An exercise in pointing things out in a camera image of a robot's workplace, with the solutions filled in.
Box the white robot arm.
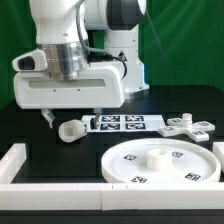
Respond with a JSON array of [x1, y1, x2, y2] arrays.
[[12, 0, 148, 123]]

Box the white cross-shaped table base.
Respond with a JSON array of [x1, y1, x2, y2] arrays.
[[158, 113, 215, 142]]

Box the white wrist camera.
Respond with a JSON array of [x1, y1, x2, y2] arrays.
[[12, 49, 47, 72]]

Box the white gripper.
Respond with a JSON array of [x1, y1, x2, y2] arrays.
[[14, 61, 125, 129]]

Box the white marker sheet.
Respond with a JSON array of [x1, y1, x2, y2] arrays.
[[82, 115, 165, 133]]

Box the white left fence bar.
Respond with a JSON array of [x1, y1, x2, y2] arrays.
[[0, 143, 27, 184]]

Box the white round table top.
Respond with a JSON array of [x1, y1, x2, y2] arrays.
[[101, 138, 221, 184]]

